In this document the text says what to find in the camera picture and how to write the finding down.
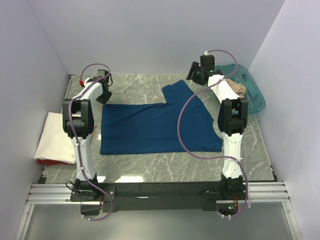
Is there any blue t-shirt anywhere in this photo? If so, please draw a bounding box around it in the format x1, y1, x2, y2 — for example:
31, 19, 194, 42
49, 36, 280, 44
100, 79, 223, 155

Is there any black base beam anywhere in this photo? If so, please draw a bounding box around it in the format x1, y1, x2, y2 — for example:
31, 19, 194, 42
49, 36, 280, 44
69, 181, 250, 216

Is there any pink folded t-shirt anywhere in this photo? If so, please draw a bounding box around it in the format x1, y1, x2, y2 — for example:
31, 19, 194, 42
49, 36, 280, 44
91, 124, 97, 138

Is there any red folded t-shirt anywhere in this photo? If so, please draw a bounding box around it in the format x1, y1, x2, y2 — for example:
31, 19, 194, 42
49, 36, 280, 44
37, 159, 73, 166

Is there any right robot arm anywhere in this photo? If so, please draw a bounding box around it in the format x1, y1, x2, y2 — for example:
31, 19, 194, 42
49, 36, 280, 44
186, 53, 248, 200

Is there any white folded t-shirt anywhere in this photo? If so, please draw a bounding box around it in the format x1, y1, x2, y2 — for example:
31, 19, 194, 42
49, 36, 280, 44
33, 112, 76, 165

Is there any beige garment in bin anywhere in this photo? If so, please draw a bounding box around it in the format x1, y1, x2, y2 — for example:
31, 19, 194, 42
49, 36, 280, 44
225, 78, 247, 98

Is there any teal plastic bin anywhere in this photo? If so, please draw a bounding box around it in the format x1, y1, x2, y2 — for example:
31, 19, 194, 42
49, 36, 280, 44
214, 63, 266, 116

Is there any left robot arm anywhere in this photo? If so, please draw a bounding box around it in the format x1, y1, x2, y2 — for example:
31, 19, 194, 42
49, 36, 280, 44
62, 69, 112, 201

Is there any purple cable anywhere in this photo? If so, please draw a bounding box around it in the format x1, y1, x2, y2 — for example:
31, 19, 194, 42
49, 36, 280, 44
68, 63, 116, 222
176, 49, 251, 220

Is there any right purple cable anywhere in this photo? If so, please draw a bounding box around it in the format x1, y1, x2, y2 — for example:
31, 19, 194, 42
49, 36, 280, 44
176, 49, 251, 220

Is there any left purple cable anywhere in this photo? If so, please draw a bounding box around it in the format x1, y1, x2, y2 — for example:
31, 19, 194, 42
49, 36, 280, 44
68, 63, 116, 222

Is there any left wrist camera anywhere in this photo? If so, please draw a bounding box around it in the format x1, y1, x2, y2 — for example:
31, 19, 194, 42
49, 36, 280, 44
79, 77, 94, 88

